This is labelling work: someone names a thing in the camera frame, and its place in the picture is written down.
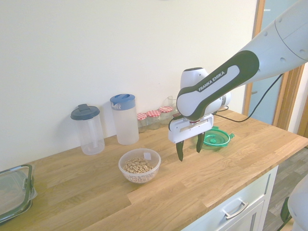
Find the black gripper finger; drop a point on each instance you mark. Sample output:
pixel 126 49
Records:
pixel 180 150
pixel 200 143

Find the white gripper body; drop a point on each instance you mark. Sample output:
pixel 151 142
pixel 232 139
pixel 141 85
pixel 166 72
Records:
pixel 176 131

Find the green round container lid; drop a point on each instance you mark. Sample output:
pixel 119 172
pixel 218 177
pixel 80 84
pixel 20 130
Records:
pixel 216 139

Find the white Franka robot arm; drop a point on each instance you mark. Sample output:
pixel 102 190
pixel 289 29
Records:
pixel 276 48

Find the jam jar red checkered lid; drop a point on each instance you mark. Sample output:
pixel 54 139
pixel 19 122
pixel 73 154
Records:
pixel 153 119
pixel 142 121
pixel 165 114

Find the clear plastic food bowl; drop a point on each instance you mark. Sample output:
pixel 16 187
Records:
pixel 139 176

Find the clear pitcher light blue lid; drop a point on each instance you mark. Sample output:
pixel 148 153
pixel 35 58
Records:
pixel 125 120

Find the clear pitcher dark blue lid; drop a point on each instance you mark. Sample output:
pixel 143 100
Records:
pixel 91 134

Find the rectangular container dark green lid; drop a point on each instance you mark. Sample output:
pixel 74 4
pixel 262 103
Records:
pixel 13 190

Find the clear drinking glass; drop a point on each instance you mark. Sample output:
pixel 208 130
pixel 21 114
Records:
pixel 171 102

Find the cereal rings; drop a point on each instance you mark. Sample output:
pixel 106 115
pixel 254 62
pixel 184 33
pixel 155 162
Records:
pixel 137 167

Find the frosted glass door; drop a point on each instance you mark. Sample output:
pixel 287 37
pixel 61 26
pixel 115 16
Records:
pixel 267 91

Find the wooden door frame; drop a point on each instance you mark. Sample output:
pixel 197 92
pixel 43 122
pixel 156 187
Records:
pixel 258 19

